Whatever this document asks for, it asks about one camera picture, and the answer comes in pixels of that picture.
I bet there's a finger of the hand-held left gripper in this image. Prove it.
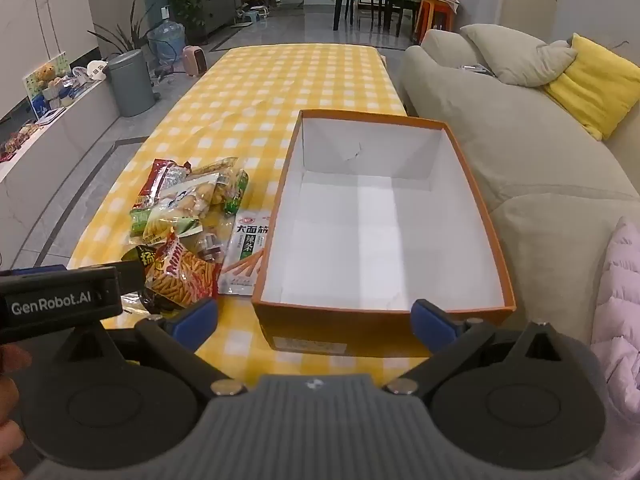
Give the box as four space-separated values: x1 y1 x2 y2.
117 258 151 293

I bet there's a blue water jug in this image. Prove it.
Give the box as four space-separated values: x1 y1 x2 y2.
150 21 186 63

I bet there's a white spicy strip packet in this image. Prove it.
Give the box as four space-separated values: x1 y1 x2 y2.
217 212 273 297

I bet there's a spiky potted plant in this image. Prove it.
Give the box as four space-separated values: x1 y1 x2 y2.
90 2 151 58

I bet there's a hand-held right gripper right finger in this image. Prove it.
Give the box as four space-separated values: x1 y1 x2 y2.
384 299 591 396

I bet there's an orange cardboard box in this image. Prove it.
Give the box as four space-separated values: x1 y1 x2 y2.
251 109 516 358

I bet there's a yellow green chip packet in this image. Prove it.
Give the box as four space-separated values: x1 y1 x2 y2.
142 207 206 246

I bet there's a grey trash bin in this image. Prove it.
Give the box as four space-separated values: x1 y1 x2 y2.
106 50 156 117

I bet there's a bear photo print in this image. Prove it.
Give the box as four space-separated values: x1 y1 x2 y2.
22 52 68 111

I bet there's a green candy tube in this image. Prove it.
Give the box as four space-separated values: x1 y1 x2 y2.
232 170 250 216

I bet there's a grey cabinet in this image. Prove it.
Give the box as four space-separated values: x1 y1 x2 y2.
192 0 237 43

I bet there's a person's left hand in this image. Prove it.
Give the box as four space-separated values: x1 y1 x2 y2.
0 349 23 480

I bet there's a clear waffle packet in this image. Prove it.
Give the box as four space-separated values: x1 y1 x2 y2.
190 156 241 206

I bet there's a clear bun snack packet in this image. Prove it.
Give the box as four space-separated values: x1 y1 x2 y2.
160 172 221 221

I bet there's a dark dining chair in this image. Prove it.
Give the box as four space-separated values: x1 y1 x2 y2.
345 0 407 36

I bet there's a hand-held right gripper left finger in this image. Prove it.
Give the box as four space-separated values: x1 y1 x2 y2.
52 298 247 397

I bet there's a white low counter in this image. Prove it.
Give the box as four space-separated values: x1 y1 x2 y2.
0 77 121 281

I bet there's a grey cushion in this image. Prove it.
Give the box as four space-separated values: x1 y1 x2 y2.
460 24 578 86

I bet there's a yellow cushion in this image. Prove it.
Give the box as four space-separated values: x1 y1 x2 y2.
542 33 640 141

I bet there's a pink heater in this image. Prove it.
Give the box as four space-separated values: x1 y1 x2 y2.
182 45 213 77

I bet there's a beige sofa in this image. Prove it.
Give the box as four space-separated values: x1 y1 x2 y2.
402 24 640 361

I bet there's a red stick snack packet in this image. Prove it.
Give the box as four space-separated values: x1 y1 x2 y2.
150 230 223 308

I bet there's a pink padded jacket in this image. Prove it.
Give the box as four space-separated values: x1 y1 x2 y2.
590 217 640 441

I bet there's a green raisin packet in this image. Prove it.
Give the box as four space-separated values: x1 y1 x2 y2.
130 207 151 238

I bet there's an orange stool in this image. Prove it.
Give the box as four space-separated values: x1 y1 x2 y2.
414 0 458 43

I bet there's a yellow checked tablecloth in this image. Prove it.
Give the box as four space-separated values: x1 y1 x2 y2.
66 44 436 376

